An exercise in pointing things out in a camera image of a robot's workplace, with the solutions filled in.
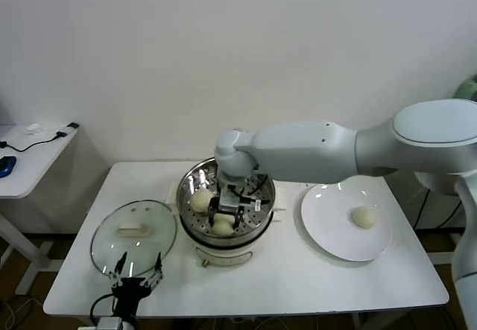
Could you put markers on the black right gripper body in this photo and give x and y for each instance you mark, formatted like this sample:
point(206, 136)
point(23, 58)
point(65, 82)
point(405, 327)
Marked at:
point(229, 200)

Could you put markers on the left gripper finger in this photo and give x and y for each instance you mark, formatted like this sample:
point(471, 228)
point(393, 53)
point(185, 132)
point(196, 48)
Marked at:
point(157, 274)
point(116, 275)

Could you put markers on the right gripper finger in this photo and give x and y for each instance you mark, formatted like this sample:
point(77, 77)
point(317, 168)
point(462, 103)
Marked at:
point(239, 221)
point(212, 211)

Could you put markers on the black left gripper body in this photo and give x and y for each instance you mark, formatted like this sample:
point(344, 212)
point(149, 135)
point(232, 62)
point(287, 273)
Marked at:
point(128, 291)

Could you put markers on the white steamed baozi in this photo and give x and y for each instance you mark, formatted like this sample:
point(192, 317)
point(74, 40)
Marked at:
point(201, 200)
point(221, 227)
point(363, 217)

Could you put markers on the glass pot lid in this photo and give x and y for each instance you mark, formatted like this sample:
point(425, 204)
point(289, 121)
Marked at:
point(112, 218)

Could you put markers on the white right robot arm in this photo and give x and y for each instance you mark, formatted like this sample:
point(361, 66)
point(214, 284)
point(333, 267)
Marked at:
point(298, 151)

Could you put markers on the steel steamer basket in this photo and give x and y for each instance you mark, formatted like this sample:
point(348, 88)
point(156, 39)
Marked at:
point(186, 192)

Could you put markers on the white round plate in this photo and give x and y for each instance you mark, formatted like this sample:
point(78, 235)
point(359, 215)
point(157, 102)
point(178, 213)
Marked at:
point(328, 214)

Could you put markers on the white side table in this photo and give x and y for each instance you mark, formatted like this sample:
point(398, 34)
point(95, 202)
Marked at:
point(37, 166)

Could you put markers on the blue computer mouse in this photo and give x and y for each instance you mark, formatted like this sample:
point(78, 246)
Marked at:
point(6, 166)

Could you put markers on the small white plastic object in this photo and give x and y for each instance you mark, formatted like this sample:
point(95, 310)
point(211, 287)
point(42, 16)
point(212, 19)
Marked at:
point(35, 129)

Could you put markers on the pale green appliance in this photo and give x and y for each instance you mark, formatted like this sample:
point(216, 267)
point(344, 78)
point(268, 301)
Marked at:
point(467, 88)

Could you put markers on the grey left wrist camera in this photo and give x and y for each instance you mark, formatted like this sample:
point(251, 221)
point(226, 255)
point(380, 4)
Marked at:
point(110, 323)

